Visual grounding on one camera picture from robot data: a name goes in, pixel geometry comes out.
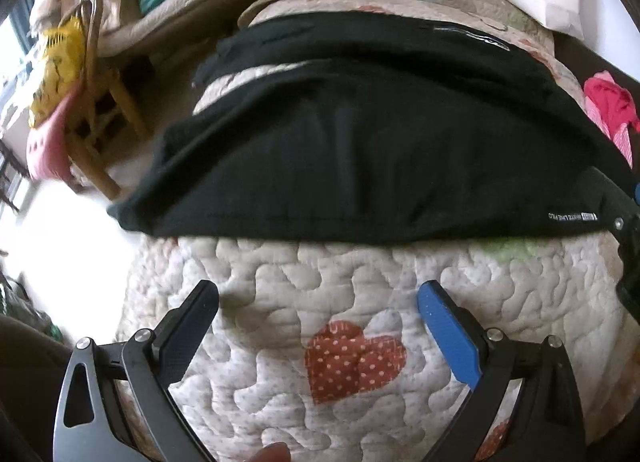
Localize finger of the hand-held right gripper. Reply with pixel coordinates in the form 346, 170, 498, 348
582, 167, 640, 245

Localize yellow plastic bag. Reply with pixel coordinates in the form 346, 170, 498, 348
27, 17, 86, 128

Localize black pants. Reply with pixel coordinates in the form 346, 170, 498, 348
107, 12, 636, 245

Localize quilted patchwork blanket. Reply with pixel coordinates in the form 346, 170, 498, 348
117, 0, 640, 462

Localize pink cloth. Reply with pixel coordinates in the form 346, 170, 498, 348
27, 87, 88, 180

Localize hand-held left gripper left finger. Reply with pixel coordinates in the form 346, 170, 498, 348
52, 279, 221, 462

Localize pink striped garment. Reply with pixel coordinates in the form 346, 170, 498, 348
582, 71, 640, 168

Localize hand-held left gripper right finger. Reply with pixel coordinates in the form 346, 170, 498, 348
417, 280, 586, 462

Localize person's left hand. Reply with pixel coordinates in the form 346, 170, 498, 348
249, 442, 292, 462

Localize wooden chair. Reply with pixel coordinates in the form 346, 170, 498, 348
65, 0, 151, 198

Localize beige chair cushion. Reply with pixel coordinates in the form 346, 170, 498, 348
97, 0, 281, 58

